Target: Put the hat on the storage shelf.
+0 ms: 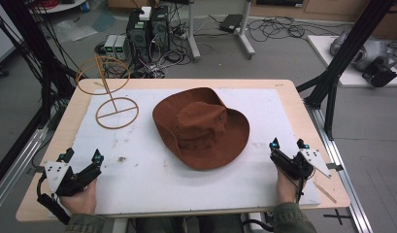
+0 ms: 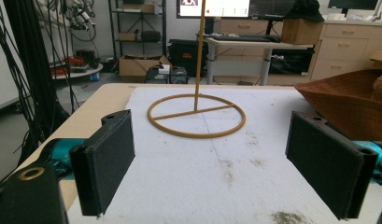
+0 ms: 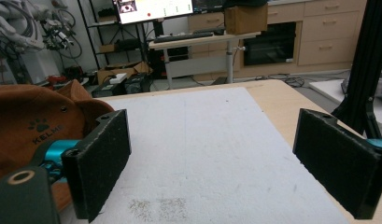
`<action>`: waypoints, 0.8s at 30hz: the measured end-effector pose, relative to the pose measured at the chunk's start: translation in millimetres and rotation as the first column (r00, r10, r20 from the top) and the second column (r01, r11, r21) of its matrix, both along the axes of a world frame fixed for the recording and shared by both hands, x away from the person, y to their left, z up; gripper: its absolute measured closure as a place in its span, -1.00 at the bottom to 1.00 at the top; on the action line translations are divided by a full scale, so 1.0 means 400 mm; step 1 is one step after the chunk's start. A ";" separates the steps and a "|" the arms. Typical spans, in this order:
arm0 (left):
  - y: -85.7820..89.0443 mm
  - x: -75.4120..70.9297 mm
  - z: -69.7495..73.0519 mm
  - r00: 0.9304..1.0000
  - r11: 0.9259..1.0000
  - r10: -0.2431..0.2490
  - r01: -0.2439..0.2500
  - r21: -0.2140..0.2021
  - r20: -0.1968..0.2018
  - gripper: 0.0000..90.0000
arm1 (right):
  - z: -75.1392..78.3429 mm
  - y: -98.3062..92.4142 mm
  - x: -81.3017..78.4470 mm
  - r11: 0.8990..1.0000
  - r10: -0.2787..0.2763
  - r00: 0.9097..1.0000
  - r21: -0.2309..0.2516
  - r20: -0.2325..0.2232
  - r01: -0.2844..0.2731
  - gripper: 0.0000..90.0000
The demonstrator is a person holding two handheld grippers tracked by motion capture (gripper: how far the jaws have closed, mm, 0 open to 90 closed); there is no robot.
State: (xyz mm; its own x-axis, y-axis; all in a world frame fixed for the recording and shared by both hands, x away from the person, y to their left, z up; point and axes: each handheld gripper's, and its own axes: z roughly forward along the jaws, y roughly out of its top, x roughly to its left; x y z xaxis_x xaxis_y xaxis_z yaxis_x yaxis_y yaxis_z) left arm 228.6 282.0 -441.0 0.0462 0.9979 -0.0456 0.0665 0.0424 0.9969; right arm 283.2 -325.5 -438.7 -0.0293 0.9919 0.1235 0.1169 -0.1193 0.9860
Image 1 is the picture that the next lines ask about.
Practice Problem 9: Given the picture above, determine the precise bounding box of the thin wooden strip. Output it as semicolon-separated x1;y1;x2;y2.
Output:
312;181;338;205

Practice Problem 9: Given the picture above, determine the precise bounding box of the black computer tower green label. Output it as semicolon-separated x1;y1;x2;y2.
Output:
125;9;152;63

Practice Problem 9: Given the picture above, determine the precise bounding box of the white desk leg frame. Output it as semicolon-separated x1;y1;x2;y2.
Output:
185;0;257;63

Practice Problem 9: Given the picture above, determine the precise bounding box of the aluminium rail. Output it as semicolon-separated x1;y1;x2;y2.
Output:
0;125;50;215
305;100;375;233

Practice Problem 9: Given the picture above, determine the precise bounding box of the person's left hand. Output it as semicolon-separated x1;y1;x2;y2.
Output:
59;177;99;216

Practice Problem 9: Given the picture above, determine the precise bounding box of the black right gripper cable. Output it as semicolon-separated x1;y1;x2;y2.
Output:
295;174;308;206

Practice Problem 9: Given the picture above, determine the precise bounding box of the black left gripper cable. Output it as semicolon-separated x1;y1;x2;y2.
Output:
36;173;72;226

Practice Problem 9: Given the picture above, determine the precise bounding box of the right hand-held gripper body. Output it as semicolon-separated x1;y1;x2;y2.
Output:
269;148;333;182

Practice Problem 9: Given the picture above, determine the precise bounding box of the black frame post with cables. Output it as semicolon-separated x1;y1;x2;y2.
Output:
0;0;87;130

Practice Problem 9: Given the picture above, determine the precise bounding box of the small silver power unit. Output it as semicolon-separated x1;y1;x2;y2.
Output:
114;34;128;62
103;34;118;60

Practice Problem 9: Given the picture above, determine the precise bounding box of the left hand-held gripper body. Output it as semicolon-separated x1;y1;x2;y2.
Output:
43;159;103;197

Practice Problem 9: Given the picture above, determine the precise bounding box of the white round table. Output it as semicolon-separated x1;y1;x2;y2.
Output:
28;0;87;15

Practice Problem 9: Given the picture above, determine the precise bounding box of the grey rounded machine shell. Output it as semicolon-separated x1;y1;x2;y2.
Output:
329;29;397;73

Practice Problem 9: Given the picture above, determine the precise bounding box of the black diagonal frame post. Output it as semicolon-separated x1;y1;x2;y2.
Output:
295;0;397;142

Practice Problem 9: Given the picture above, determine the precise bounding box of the tangle of black floor cables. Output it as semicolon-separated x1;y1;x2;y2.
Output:
246;15;346;44

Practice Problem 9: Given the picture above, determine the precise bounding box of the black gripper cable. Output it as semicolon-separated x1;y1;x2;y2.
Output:
36;173;72;226
295;174;308;206

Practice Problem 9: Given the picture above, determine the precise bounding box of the wooden hat stand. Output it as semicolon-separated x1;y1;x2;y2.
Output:
75;52;140;130

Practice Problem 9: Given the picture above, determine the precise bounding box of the brown wide-brim hat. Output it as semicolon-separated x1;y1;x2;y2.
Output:
151;86;251;172

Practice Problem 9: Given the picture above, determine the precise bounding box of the white floor platform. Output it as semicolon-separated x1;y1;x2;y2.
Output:
306;34;397;89

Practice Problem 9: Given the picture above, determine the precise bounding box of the person's right hand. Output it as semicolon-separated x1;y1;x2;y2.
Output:
276;166;306;206

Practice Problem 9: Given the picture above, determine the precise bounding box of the white box on tower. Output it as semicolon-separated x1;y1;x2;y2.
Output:
139;5;152;22

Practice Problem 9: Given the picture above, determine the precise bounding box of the black flat box on floor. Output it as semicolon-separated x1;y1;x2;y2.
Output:
218;13;245;34

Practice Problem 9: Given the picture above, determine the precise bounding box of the black device on platform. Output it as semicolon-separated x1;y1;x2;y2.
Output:
361;57;397;88

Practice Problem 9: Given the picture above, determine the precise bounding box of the white foam mat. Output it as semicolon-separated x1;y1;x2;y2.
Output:
69;87;323;216

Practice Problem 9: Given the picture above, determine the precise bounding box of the tangle of cables by towers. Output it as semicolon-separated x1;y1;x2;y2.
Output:
94;18;200;80

